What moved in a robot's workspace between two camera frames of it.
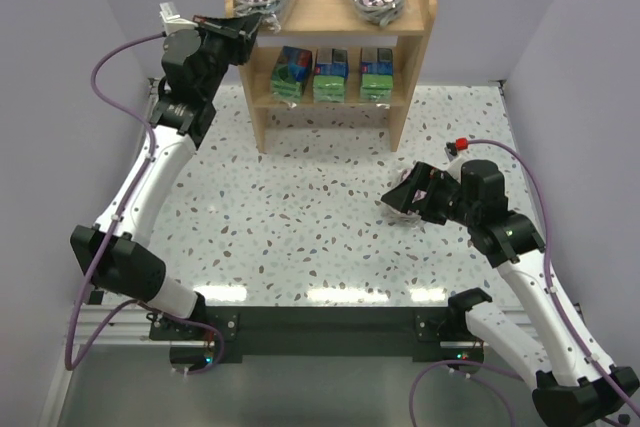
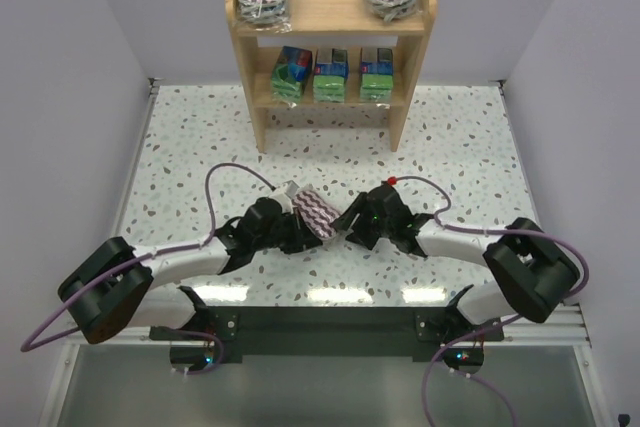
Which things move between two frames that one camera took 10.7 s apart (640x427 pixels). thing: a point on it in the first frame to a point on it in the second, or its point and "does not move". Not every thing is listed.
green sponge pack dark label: x=290 y=73 does not move
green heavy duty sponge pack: x=331 y=71 does not move
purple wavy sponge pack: x=410 y=217 to x=316 y=214
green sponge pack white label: x=376 y=79 does not move
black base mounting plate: x=321 y=334 does not move
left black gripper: x=232 y=38 to x=295 y=229
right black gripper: x=431 y=195 to x=362 y=220
